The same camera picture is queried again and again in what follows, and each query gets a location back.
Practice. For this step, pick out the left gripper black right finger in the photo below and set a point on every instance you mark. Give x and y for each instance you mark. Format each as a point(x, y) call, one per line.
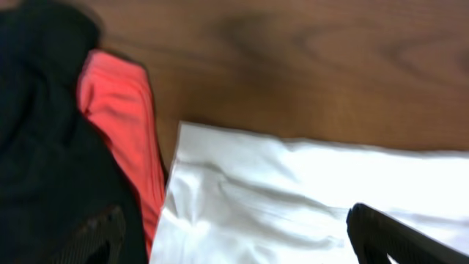
point(378, 239)

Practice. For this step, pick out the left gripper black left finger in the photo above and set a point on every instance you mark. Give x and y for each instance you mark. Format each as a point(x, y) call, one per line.
point(98, 241)

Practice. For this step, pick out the white t-shirt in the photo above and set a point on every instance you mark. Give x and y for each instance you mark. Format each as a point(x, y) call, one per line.
point(240, 197)

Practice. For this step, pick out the black t-shirt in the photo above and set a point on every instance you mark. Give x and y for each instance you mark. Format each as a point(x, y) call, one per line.
point(56, 171)

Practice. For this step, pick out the red-orange t-shirt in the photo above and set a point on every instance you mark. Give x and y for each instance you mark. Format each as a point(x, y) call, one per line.
point(115, 96)

